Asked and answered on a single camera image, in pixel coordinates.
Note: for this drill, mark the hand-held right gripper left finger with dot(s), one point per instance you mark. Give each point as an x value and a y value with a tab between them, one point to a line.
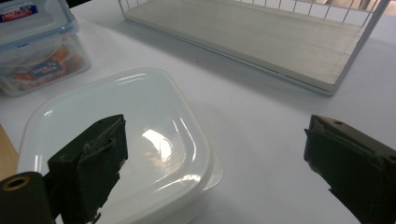
93	165

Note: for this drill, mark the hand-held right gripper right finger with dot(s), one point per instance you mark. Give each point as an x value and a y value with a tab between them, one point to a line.
358	161

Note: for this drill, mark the white square lidded container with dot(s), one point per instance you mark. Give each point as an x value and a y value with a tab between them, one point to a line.
140	102

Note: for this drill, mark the clear container with blue lid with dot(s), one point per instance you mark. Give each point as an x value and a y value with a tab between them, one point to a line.
37	40

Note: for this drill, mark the wooden table board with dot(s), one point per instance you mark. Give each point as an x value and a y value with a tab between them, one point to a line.
7	155

